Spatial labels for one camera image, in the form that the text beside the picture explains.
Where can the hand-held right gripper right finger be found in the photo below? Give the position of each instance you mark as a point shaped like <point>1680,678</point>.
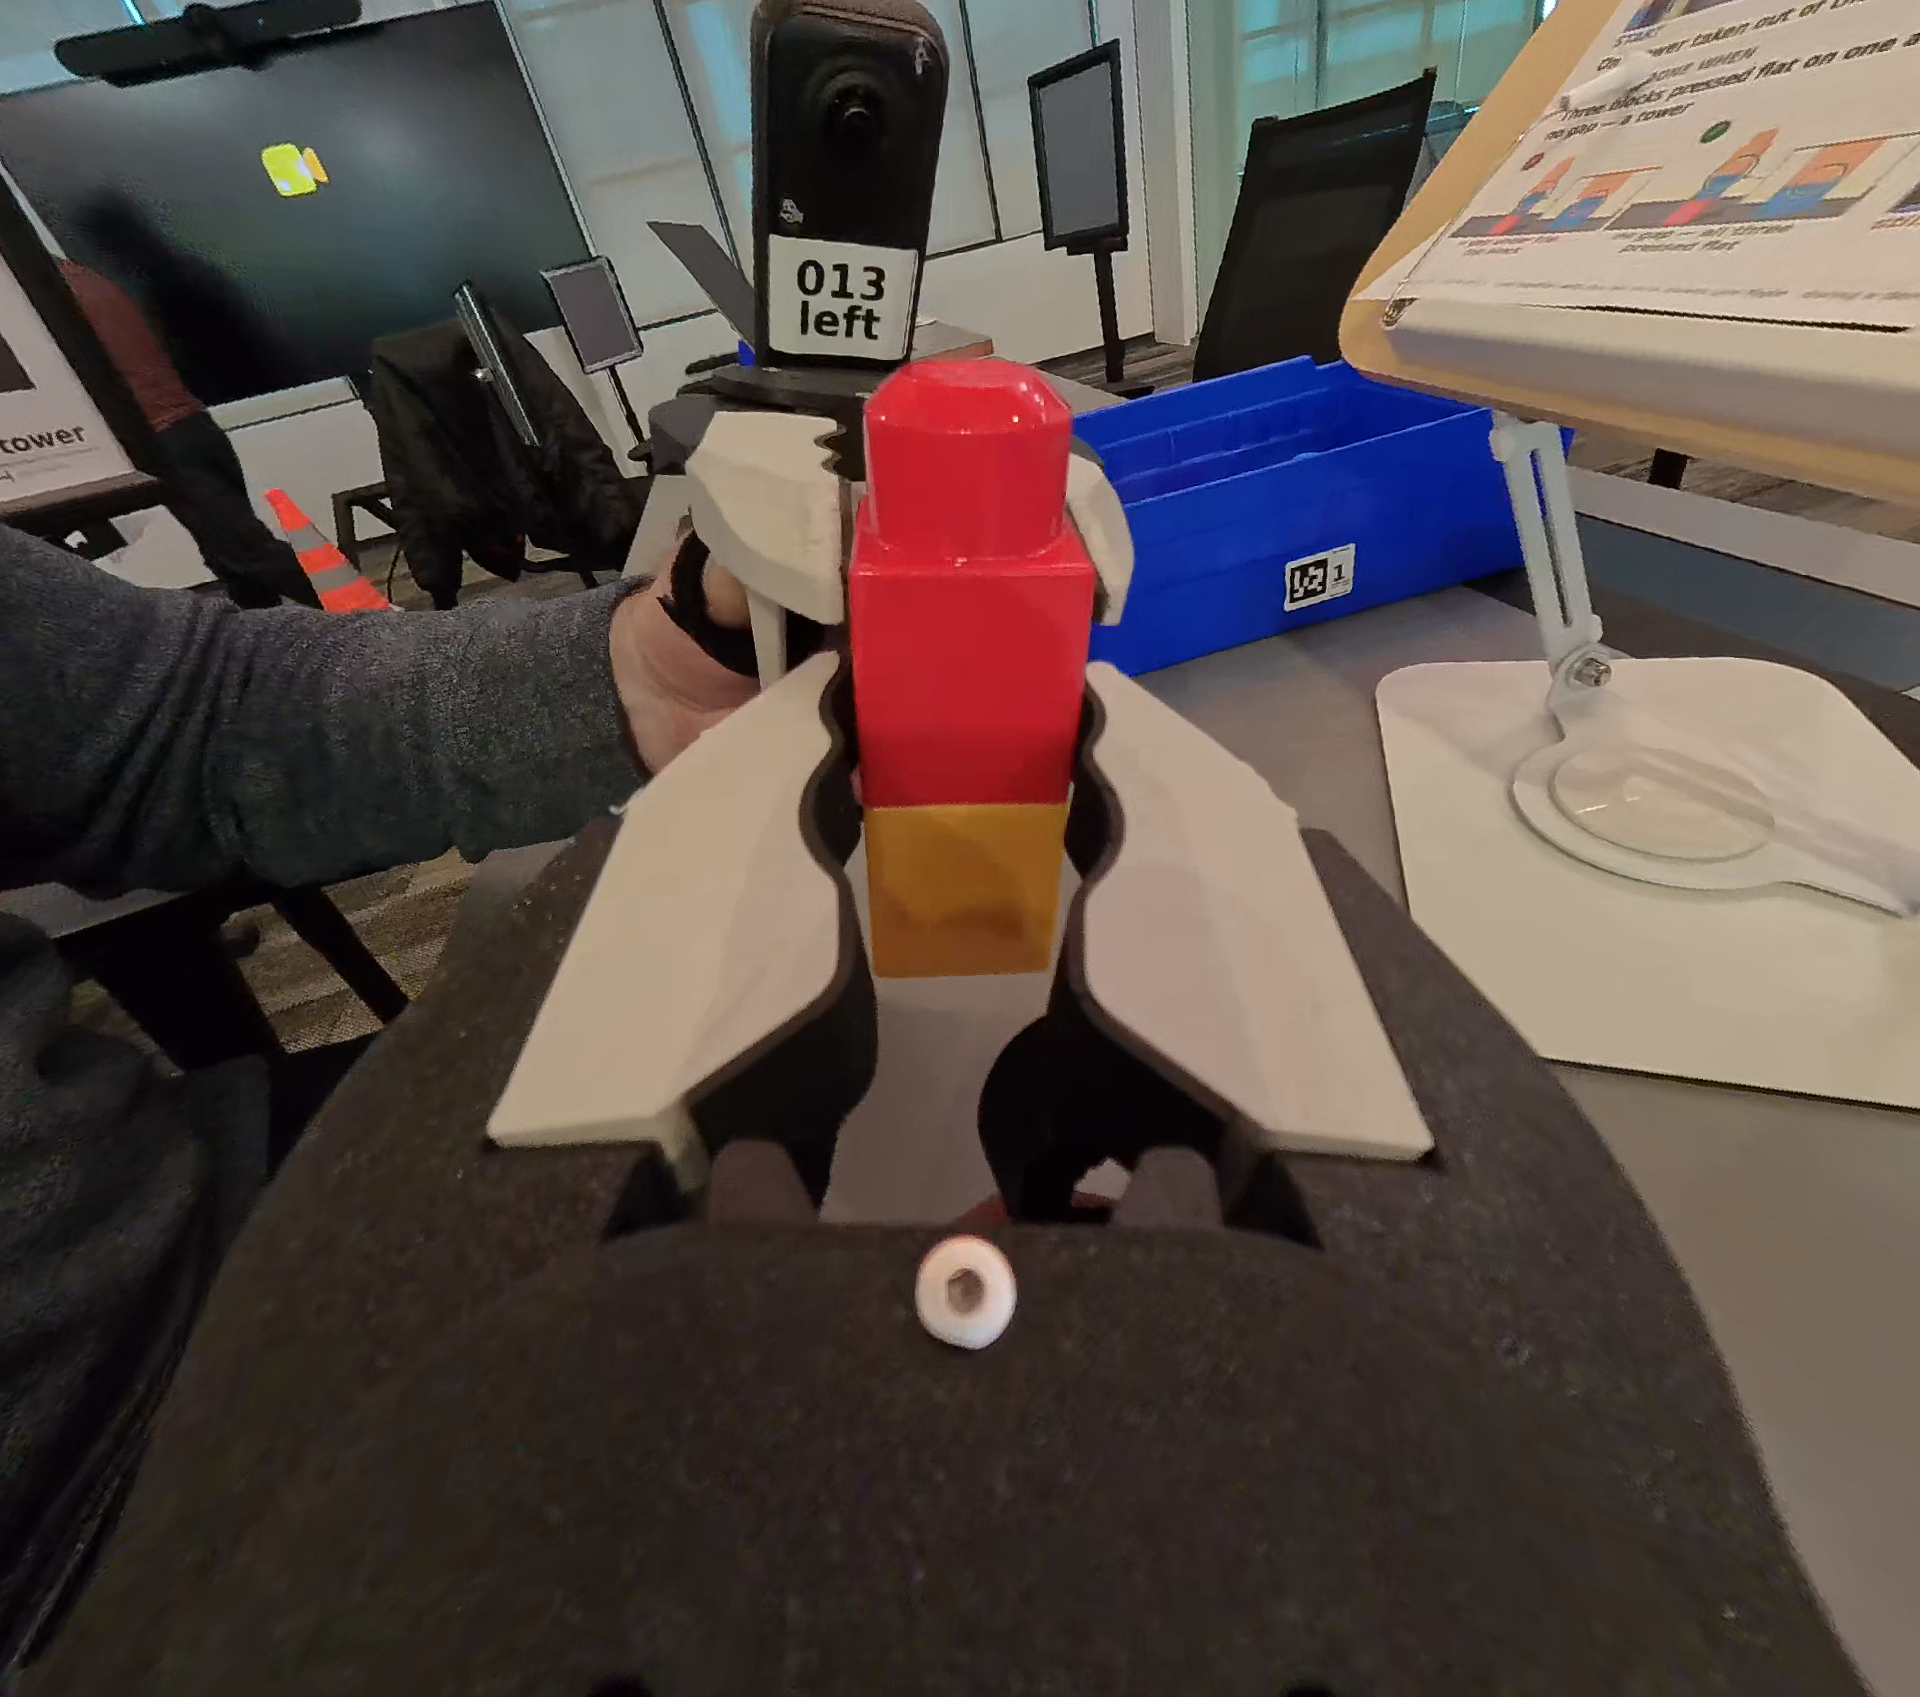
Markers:
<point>1229,964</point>

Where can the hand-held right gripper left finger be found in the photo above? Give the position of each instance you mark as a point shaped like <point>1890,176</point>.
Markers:
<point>705,946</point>

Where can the large black monitor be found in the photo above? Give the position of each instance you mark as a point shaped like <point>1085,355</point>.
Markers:
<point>390,227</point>

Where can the black webcam bar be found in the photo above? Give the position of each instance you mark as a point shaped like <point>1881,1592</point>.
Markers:
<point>208,32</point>

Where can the red toy block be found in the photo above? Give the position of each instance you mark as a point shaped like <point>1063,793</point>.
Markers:
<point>967,649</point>

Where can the orange traffic cone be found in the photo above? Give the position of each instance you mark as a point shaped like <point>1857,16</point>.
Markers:
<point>322,559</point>

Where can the person's left forearm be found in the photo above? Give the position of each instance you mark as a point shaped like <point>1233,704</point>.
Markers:
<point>300,723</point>

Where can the black office chair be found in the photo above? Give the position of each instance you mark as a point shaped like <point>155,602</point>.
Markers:
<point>1320,227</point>

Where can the printed instruction sheet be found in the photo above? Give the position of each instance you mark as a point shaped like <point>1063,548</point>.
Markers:
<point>1724,107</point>

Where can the person's left hand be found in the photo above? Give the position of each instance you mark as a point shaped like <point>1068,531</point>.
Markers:
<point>674,678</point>

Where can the yellow toy block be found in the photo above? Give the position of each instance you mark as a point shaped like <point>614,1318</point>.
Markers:
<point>967,888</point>

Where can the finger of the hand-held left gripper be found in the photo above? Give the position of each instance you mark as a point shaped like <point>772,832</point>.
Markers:
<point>1103,528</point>
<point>764,499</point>

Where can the person's torso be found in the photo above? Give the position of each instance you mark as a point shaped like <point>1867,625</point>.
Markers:
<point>90,1279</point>

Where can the dark jacket on chair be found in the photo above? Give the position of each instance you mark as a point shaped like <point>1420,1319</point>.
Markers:
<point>494,466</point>

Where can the blue plastic bin with tag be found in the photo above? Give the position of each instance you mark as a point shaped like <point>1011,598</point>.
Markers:
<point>1276,499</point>

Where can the tablet on floor stand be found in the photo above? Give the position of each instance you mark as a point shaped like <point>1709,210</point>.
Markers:
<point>1080,152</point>
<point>593,318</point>

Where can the grey desk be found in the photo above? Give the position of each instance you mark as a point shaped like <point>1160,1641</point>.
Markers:
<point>1771,1279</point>

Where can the wooden book stand white base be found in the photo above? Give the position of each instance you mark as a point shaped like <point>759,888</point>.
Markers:
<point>1648,979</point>

